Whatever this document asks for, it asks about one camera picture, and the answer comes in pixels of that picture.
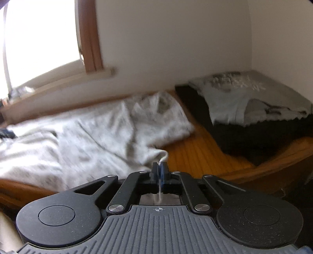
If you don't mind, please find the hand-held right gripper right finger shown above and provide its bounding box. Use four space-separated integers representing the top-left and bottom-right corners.
160 162 242 216

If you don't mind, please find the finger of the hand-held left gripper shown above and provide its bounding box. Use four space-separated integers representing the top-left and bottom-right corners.
0 129 17 140

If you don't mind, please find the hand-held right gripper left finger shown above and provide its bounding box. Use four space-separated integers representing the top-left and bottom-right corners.
75 162 161 216

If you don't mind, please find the grey patterned hooded robe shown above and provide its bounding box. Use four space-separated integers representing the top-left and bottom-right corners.
0 91 195 206

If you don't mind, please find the clear plastic bag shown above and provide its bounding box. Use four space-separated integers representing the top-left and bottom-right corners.
7 86 35 99

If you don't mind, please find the beige window sill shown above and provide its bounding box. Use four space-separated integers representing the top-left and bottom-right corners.
0 67 117 123

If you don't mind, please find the black folded garment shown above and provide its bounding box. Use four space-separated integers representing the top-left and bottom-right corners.
174 84 313 160

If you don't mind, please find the white cloth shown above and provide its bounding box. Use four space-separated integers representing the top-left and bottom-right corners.
0 211 24 252

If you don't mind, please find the window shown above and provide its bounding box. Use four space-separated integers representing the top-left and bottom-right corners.
0 0 85 98

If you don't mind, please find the grey printed t-shirt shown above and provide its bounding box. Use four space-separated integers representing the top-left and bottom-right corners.
188 70 313 127

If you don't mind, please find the wooden window frame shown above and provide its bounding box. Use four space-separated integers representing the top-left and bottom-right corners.
76 0 105 74

